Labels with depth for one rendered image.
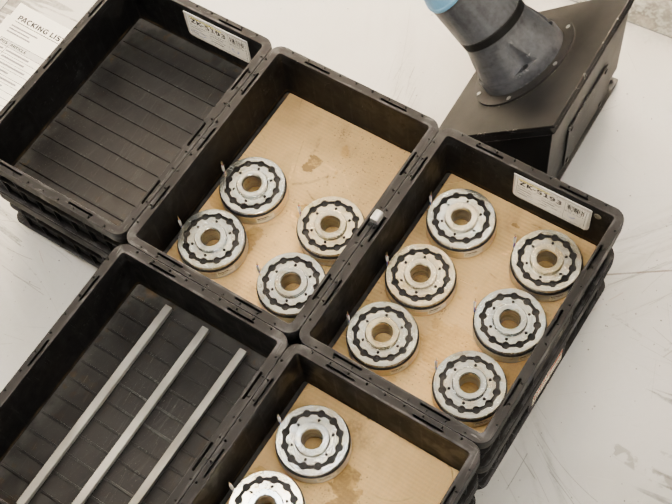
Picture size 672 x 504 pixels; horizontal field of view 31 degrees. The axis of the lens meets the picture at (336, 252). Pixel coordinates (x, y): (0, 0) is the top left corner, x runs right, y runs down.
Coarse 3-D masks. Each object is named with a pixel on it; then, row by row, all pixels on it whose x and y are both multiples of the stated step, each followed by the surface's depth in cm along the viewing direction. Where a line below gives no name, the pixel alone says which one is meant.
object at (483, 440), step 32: (448, 128) 179; (512, 160) 175; (576, 192) 172; (384, 224) 172; (352, 256) 170; (576, 288) 165; (320, 352) 164; (544, 352) 161; (384, 384) 161; (512, 384) 160; (448, 416) 158; (480, 448) 158
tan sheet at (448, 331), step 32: (480, 192) 185; (416, 224) 183; (512, 224) 182; (544, 224) 181; (480, 256) 180; (384, 288) 179; (480, 288) 177; (416, 320) 176; (448, 320) 176; (448, 352) 173; (416, 384) 171
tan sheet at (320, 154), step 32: (288, 96) 196; (288, 128) 193; (320, 128) 192; (352, 128) 192; (288, 160) 190; (320, 160) 190; (352, 160) 189; (384, 160) 189; (320, 192) 187; (352, 192) 187; (256, 224) 185; (288, 224) 185; (256, 256) 183; (288, 288) 180
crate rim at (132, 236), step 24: (288, 48) 188; (264, 72) 186; (336, 72) 185; (240, 96) 184; (384, 96) 182; (216, 120) 183; (432, 120) 179; (408, 168) 176; (168, 192) 178; (384, 192) 175; (144, 216) 176; (360, 240) 171; (168, 264) 172; (336, 264) 170; (216, 288) 170; (264, 312) 167; (288, 336) 167
